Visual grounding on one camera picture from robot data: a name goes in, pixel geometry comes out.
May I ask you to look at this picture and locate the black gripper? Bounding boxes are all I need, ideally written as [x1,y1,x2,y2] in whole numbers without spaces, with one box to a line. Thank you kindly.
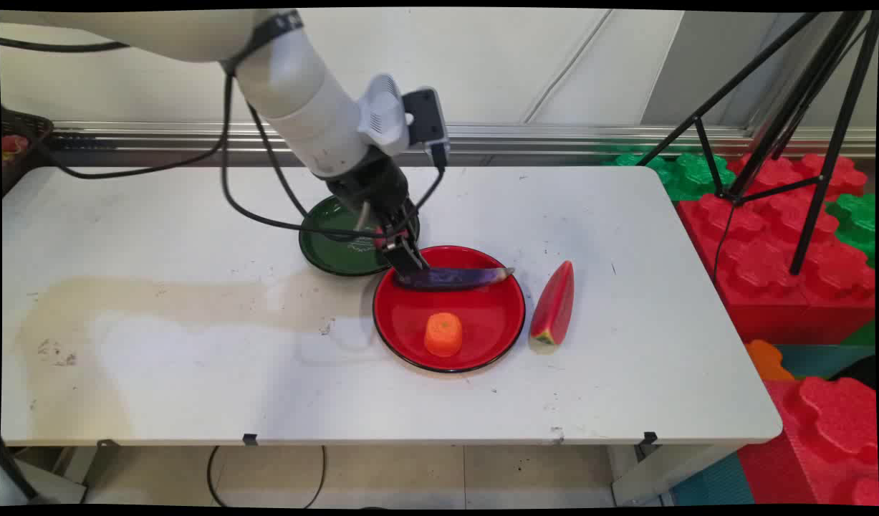
[328,153,431,280]

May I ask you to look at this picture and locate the purple toy eggplant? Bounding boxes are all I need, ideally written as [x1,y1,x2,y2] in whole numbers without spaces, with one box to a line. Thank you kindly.
[395,267,516,291]

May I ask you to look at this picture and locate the dark green plate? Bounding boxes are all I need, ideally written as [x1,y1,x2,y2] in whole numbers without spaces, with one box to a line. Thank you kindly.
[299,195,421,277]

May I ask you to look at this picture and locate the orange toy fruit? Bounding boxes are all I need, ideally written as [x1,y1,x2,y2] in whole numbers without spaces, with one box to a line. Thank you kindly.
[424,312,463,358]

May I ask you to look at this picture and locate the red plate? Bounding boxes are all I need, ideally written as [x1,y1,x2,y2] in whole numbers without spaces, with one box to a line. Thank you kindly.
[373,245,527,374]

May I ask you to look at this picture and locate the toy watermelon slice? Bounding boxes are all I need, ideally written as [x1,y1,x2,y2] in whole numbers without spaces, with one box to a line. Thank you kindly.
[529,261,575,355]

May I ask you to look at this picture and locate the green foam block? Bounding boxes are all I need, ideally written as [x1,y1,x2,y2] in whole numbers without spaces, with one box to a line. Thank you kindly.
[826,192,877,267]
[604,150,738,204]

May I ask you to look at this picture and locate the white table leg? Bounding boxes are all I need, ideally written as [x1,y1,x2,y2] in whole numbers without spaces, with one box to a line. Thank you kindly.
[611,444,742,507]

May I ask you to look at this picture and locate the large red green blocks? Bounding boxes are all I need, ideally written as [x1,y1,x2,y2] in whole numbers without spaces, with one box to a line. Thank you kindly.
[677,153,877,345]

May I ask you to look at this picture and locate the orange foam piece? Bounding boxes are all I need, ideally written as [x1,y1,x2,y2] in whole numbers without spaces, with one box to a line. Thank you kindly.
[744,339,795,382]

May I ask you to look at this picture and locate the black wicker basket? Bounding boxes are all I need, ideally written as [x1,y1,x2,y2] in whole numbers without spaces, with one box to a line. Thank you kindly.
[1,107,55,196]

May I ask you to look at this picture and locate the teal foam mat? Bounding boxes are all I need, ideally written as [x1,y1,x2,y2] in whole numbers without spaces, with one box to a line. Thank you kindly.
[774,344,877,382]

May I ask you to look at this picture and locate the black tripod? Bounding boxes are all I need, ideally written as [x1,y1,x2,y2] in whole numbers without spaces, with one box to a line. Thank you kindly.
[636,11,879,277]

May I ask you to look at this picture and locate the red foam block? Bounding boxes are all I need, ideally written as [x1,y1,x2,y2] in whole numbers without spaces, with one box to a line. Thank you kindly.
[738,376,879,506]

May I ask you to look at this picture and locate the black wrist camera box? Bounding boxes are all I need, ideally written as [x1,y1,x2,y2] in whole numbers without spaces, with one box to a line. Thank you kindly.
[402,87,451,170]

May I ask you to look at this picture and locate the aluminium wall rail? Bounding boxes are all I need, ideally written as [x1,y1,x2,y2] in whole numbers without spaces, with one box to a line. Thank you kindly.
[51,120,877,160]

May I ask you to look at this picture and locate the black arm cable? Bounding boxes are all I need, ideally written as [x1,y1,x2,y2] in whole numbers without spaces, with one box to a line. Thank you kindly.
[0,37,229,180]

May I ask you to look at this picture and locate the black floor cable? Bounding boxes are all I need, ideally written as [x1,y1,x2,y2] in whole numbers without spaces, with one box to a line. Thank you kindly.
[207,446,328,509]

